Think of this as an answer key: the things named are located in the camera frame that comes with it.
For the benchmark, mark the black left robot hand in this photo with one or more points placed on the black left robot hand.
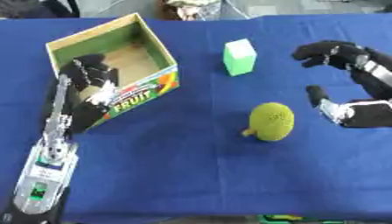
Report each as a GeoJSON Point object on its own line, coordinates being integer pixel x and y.
{"type": "Point", "coordinates": [91, 73]}

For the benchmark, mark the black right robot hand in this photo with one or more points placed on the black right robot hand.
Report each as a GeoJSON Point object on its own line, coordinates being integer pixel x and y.
{"type": "Point", "coordinates": [331, 52]}

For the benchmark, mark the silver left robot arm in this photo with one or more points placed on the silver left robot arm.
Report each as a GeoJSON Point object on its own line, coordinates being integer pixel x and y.
{"type": "Point", "coordinates": [47, 172]}

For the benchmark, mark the cardboard box with green inside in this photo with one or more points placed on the cardboard box with green inside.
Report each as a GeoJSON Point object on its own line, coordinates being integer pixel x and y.
{"type": "Point", "coordinates": [153, 55]}

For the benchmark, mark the dark chair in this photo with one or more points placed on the dark chair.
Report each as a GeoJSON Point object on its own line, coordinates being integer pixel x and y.
{"type": "Point", "coordinates": [35, 8]}

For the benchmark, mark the yellow-green knitted toy fruit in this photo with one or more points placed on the yellow-green knitted toy fruit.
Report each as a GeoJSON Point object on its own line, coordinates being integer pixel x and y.
{"type": "Point", "coordinates": [271, 121]}

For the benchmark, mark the green block with white top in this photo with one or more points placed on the green block with white top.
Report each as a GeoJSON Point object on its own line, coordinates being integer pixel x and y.
{"type": "Point", "coordinates": [239, 59]}

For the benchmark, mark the brown and white bag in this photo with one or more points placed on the brown and white bag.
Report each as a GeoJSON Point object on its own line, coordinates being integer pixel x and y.
{"type": "Point", "coordinates": [186, 8]}

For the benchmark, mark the green and yellow object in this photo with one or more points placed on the green and yellow object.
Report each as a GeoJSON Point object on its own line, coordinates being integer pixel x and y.
{"type": "Point", "coordinates": [279, 218]}

